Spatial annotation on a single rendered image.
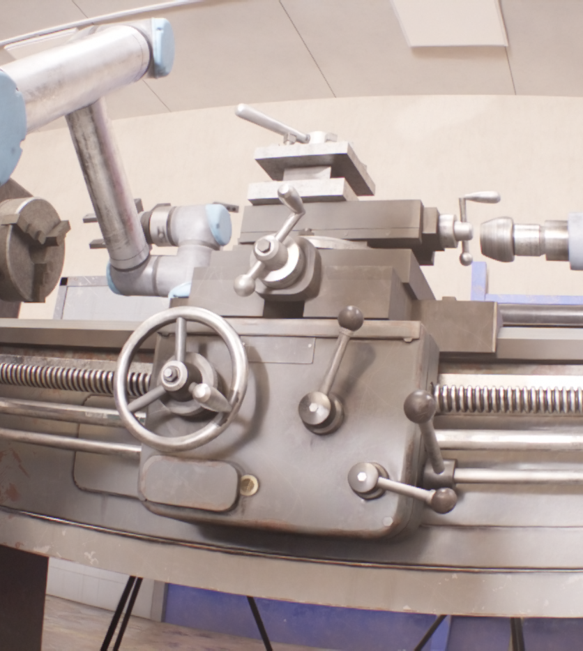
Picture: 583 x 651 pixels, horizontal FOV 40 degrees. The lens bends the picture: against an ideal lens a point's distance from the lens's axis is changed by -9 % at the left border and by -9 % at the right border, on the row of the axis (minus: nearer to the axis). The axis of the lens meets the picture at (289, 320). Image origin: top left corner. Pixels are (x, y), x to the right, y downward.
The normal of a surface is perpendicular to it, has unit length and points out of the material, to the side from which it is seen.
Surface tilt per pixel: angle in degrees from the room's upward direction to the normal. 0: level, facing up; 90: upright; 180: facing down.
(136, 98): 180
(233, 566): 90
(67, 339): 90
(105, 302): 90
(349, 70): 180
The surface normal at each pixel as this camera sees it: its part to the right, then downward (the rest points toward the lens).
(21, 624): 0.94, 0.01
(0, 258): -0.33, 0.24
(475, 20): -0.12, 0.95
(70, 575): -0.32, -0.31
